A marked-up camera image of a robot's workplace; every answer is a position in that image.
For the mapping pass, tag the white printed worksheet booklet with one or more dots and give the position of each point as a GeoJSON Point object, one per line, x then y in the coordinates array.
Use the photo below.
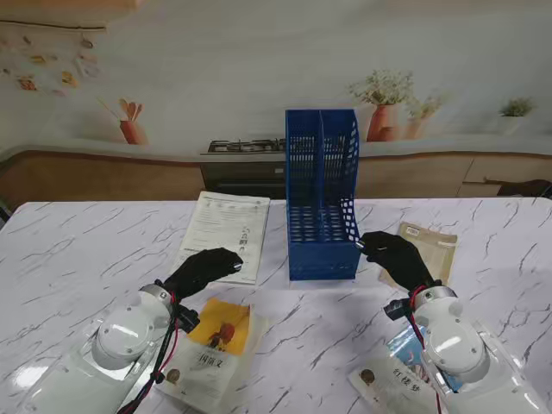
{"type": "Point", "coordinates": [224, 220]}

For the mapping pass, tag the wooden hanging rail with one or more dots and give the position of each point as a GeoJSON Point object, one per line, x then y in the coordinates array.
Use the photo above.
{"type": "Point", "coordinates": [52, 25]}

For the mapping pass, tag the beige cover book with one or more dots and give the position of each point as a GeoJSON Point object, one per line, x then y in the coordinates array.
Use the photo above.
{"type": "Point", "coordinates": [437, 254]}

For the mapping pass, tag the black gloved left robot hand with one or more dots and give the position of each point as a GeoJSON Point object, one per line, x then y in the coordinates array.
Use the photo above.
{"type": "Point", "coordinates": [198, 269]}

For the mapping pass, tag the hanging white note card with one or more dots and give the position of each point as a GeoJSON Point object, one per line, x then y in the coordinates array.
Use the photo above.
{"type": "Point", "coordinates": [88, 67]}

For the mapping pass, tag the gas hob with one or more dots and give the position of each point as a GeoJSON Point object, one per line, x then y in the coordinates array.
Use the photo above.
{"type": "Point", "coordinates": [246, 146]}

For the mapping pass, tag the blue plastic file holder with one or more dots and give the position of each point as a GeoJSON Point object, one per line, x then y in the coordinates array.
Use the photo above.
{"type": "Point", "coordinates": [323, 254]}

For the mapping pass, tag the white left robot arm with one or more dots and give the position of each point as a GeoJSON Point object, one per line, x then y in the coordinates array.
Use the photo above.
{"type": "Point", "coordinates": [121, 336]}

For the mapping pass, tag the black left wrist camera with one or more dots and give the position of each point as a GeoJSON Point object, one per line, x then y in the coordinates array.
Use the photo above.
{"type": "Point", "coordinates": [189, 318]}

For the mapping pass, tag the light blue cover book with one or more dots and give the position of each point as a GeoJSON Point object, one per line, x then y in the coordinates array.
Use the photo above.
{"type": "Point", "coordinates": [401, 375]}

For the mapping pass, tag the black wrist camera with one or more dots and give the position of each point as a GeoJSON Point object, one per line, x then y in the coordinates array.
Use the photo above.
{"type": "Point", "coordinates": [396, 310]}
{"type": "Point", "coordinates": [189, 318]}

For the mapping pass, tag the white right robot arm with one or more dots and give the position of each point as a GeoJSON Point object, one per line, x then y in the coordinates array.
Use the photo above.
{"type": "Point", "coordinates": [457, 345]}

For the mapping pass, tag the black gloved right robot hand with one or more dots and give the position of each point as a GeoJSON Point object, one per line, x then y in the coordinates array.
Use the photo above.
{"type": "Point", "coordinates": [397, 259]}

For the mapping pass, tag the yellow and white cover book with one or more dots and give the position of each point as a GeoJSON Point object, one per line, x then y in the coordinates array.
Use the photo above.
{"type": "Point", "coordinates": [224, 319]}

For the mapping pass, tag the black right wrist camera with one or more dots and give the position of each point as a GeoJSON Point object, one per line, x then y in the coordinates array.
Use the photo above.
{"type": "Point", "coordinates": [396, 310]}

